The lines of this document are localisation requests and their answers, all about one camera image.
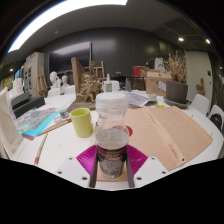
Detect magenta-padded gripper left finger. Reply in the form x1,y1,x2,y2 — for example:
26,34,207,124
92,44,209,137
54,144,99,189

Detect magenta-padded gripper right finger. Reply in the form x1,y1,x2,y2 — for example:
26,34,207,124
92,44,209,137
124,144,169,189

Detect clear bottle with white cap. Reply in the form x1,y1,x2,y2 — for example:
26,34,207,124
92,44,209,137
94,92,130,180

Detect yellow-green mug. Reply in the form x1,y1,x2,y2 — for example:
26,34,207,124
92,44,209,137
69,107,94,139

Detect large brown cardboard sheet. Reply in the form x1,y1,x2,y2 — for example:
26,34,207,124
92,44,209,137
88,105,214,183

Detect thin wooden stick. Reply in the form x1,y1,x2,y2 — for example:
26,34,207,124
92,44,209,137
33,132,49,166

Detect folded newspaper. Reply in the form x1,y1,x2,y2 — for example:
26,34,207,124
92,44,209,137
124,90,158,108

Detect colourful printed book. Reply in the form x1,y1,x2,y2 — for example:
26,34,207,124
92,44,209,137
14,107,61,141

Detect grey plant saucer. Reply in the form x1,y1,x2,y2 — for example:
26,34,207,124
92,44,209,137
163,96,192,110

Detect brown wooden sculpture model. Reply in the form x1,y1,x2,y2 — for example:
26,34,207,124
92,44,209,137
66,56,104,113

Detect white chair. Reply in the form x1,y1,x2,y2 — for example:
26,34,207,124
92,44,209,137
47,87,62,98
101,79,121,93
190,93,211,117
64,84,77,96
207,104,224,133

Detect small grey glass bottle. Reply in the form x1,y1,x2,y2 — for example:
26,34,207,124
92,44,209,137
124,78,133,93

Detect white spray bottle green label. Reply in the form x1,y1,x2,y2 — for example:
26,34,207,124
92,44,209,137
104,73,113,93

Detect brown cardboard box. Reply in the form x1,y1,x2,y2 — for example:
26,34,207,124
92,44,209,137
145,68,173,97

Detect large black box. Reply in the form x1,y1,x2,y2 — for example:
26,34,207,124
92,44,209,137
13,96,46,119

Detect white plaster bust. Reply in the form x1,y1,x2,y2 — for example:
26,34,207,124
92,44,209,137
49,70,62,90
60,74,70,94

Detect dried plant in grey pot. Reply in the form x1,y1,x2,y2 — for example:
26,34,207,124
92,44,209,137
164,49,190,104

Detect wooden easel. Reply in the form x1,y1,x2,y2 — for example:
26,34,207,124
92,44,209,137
88,59,106,79
36,68,49,98

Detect red box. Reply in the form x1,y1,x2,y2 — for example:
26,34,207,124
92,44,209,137
132,65,146,78

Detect black backpack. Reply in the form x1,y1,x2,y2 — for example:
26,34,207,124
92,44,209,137
210,113,224,132

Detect small black box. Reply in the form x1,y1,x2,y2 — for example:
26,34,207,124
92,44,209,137
10,92,30,108

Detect wooden figure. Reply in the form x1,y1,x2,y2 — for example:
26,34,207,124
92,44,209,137
195,77,206,97

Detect beige cabinet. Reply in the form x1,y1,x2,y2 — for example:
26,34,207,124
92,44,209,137
23,52,46,98

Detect ceiling spotlights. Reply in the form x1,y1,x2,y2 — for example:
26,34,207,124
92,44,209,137
9,36,212,73

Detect dark wall screen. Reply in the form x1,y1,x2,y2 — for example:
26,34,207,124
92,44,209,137
48,41,93,74

